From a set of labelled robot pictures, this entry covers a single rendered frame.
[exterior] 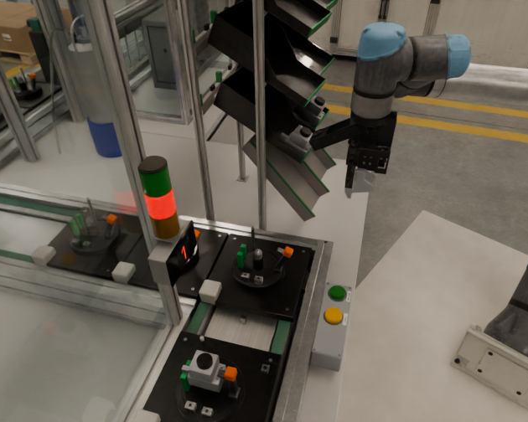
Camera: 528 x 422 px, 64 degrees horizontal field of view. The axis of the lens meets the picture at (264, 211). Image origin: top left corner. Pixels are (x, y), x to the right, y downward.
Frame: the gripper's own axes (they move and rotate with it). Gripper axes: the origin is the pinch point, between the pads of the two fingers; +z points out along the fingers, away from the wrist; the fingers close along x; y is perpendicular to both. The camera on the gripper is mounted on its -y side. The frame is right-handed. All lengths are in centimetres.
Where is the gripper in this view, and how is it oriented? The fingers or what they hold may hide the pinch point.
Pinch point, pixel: (346, 192)
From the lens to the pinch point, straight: 95.8
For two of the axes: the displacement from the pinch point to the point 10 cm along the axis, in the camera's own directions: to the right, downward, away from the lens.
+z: 0.1, 7.6, 6.5
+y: 9.6, 1.6, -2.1
